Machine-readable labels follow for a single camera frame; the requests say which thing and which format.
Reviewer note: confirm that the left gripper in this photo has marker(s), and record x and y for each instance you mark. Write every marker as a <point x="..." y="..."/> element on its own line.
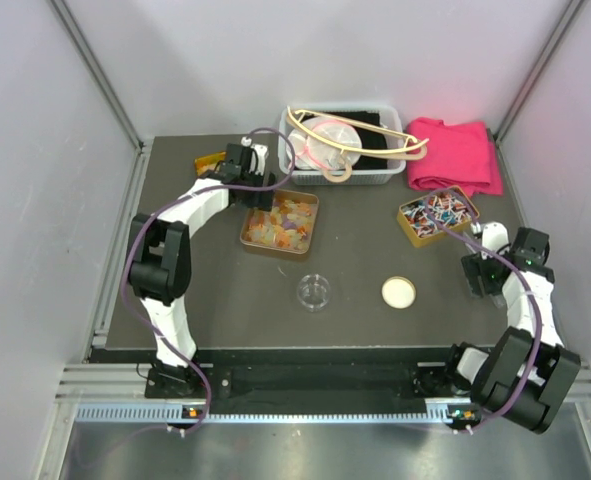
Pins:
<point x="261" y="200"/>

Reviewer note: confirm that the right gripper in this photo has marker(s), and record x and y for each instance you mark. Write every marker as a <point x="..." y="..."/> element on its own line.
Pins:
<point x="474" y="265"/>

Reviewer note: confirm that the gold tin pastel gummies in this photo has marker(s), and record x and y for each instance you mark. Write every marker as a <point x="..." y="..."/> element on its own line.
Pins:
<point x="285" y="231"/>

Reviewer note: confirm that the clear round container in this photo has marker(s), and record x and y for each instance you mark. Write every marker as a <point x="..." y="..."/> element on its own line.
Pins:
<point x="313" y="292"/>

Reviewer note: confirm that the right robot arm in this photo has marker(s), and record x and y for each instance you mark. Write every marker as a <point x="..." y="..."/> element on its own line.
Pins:
<point x="526" y="376"/>

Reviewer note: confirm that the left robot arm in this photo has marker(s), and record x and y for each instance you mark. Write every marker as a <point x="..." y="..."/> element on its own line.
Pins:
<point x="159" y="265"/>

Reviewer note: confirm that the gold tin wrapped candies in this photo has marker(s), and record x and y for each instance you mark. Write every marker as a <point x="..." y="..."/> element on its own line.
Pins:
<point x="421" y="219"/>

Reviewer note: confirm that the gold tin colourful gummies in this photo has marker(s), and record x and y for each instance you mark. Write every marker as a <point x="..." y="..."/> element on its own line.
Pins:
<point x="208" y="163"/>

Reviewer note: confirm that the white round lid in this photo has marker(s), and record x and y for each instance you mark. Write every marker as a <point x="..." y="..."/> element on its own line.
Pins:
<point x="398" y="292"/>

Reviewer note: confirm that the wooden clothes hanger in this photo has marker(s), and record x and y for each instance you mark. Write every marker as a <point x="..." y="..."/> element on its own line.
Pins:
<point x="329" y="145"/>

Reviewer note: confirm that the pink cloth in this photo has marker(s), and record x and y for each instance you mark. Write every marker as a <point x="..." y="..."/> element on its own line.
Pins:
<point x="457" y="155"/>

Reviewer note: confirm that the black cloth in basket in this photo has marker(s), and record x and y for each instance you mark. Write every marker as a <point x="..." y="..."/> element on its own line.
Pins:
<point x="370" y="140"/>

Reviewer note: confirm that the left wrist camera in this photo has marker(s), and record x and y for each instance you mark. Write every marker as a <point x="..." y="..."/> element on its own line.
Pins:
<point x="258" y="155"/>

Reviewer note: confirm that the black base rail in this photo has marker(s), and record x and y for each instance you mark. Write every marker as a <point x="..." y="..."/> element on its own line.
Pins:
<point x="311" y="381"/>

